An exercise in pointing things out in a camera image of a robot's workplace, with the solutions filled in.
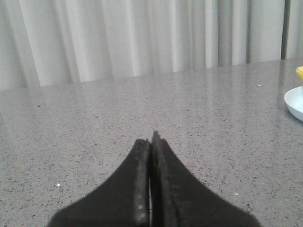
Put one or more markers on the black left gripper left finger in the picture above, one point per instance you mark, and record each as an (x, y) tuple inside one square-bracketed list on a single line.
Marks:
[(120, 201)]

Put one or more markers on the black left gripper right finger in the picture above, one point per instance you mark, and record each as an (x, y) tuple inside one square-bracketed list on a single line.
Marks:
[(180, 200)]

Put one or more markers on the light blue round plate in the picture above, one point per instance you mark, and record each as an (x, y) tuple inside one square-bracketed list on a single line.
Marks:
[(294, 102)]

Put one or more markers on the yellow toy corn cob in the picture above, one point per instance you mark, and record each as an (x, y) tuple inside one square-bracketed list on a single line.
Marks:
[(299, 72)]

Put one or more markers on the white pleated curtain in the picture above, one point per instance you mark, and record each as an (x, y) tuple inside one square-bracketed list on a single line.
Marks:
[(50, 42)]

